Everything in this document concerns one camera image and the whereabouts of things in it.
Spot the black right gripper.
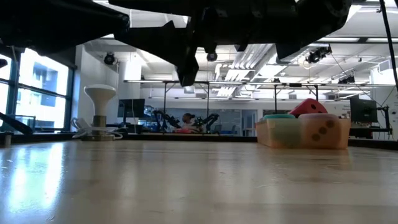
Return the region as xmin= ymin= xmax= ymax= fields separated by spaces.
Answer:
xmin=189 ymin=0 xmax=312 ymax=60

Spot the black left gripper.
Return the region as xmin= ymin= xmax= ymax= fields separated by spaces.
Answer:
xmin=62 ymin=0 xmax=200 ymax=87

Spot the large green foam die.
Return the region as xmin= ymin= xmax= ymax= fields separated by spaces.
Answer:
xmin=262 ymin=113 xmax=298 ymax=147

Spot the large red foam die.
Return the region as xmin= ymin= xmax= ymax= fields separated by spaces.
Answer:
xmin=288 ymin=98 xmax=329 ymax=118

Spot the orange translucent plastic bin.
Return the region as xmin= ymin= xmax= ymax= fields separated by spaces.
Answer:
xmin=256 ymin=117 xmax=351 ymax=149

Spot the large pink foam die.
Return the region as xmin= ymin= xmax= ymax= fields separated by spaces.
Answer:
xmin=297 ymin=113 xmax=340 ymax=149

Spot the black monitor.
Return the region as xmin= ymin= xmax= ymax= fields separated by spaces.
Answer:
xmin=349 ymin=98 xmax=379 ymax=123
xmin=118 ymin=98 xmax=146 ymax=118

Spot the person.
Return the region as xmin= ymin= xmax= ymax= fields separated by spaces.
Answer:
xmin=182 ymin=112 xmax=197 ymax=131

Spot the long ceiling light bar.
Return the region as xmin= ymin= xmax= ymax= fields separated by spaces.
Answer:
xmin=317 ymin=36 xmax=398 ymax=44

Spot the white mushroom-shaped lamp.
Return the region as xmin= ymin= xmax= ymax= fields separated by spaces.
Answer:
xmin=83 ymin=83 xmax=118 ymax=141

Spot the black metal workstation frame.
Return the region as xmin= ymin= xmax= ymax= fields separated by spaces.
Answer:
xmin=163 ymin=80 xmax=211 ymax=134
xmin=273 ymin=83 xmax=320 ymax=114

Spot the black ceiling camera cluster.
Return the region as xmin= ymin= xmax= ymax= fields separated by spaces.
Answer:
xmin=338 ymin=75 xmax=356 ymax=85
xmin=306 ymin=45 xmax=333 ymax=65

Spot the black aluminium table frame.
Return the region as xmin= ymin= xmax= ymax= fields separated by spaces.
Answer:
xmin=0 ymin=111 xmax=398 ymax=151

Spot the white coiled cable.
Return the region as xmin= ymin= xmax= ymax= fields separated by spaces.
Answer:
xmin=70 ymin=117 xmax=124 ymax=140

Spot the black hanging cable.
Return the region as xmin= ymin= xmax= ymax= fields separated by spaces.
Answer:
xmin=378 ymin=0 xmax=398 ymax=91

